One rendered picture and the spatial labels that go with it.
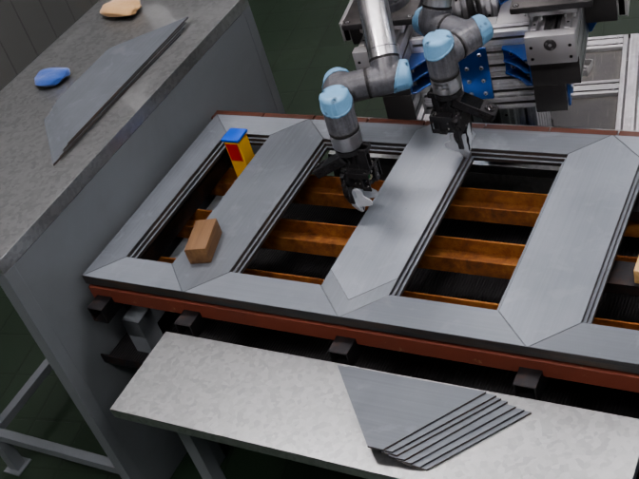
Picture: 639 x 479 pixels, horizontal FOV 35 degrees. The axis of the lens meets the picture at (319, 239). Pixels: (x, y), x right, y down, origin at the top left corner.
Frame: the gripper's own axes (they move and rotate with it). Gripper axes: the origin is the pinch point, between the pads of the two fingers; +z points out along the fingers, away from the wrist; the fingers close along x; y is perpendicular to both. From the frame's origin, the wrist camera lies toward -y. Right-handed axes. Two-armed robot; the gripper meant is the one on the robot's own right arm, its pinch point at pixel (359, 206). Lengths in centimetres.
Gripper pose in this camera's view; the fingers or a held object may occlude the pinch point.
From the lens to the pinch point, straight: 258.4
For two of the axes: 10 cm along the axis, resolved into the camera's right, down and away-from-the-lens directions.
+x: 4.2, -6.6, 6.2
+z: 2.5, 7.4, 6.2
